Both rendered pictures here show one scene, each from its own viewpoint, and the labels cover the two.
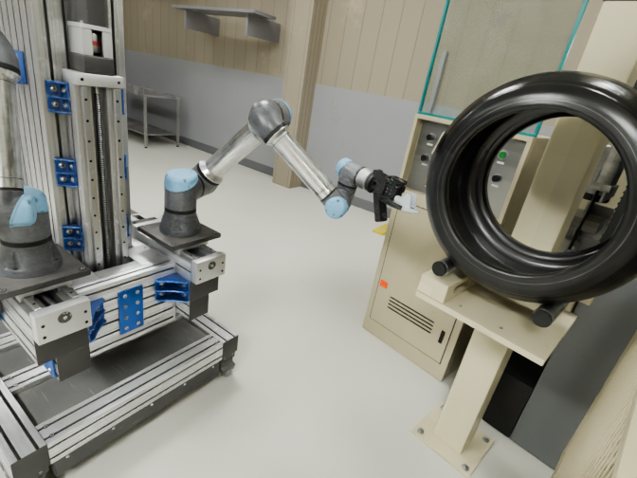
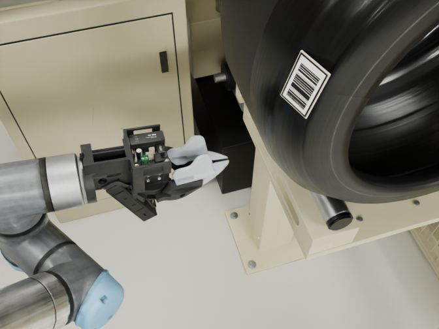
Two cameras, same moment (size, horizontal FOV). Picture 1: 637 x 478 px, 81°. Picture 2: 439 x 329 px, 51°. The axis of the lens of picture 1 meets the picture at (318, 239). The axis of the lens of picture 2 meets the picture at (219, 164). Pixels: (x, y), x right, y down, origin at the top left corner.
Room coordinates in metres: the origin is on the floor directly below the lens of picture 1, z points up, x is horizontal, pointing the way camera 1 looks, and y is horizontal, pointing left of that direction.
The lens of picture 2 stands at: (0.96, 0.06, 1.57)
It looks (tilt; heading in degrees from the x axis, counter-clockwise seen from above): 54 degrees down; 301
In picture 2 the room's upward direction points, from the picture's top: straight up
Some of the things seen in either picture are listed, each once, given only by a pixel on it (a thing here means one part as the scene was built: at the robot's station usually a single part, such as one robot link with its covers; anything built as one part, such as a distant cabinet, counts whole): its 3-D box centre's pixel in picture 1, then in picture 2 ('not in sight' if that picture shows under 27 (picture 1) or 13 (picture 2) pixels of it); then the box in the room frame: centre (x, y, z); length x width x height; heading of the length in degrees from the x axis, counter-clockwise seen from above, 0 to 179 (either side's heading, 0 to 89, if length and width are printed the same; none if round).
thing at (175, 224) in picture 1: (180, 217); not in sight; (1.33, 0.54, 0.77); 0.15 x 0.15 x 0.10
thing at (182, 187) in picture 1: (181, 188); not in sight; (1.33, 0.54, 0.88); 0.13 x 0.12 x 0.14; 172
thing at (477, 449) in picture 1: (453, 435); (269, 232); (1.22, -0.74, 0.01); 0.27 x 0.27 x 0.02; 48
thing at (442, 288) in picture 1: (459, 274); (294, 162); (1.11, -0.48, 0.83); 0.36 x 0.09 x 0.06; 138
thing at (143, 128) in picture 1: (134, 109); not in sight; (6.17, 3.32, 0.43); 1.66 x 0.63 x 0.86; 58
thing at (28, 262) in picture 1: (28, 249); not in sight; (0.91, 0.81, 0.77); 0.15 x 0.15 x 0.10
